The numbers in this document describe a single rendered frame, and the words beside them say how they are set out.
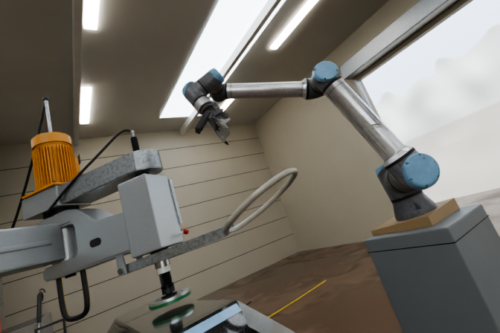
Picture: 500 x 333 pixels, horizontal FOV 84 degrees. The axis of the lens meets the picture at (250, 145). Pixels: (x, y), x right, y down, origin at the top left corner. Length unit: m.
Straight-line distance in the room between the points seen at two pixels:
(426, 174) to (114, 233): 1.59
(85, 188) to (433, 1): 5.12
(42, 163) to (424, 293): 2.22
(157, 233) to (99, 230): 0.40
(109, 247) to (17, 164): 5.28
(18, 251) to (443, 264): 1.99
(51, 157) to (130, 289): 4.65
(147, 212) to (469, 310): 1.47
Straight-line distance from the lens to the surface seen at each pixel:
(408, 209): 1.51
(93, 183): 1.90
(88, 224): 1.93
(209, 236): 1.50
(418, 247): 1.42
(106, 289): 6.50
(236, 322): 1.26
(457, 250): 1.37
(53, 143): 2.29
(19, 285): 6.53
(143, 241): 1.66
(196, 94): 1.43
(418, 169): 1.34
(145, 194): 1.65
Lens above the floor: 1.09
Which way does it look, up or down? 15 degrees up
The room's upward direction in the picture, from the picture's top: 19 degrees counter-clockwise
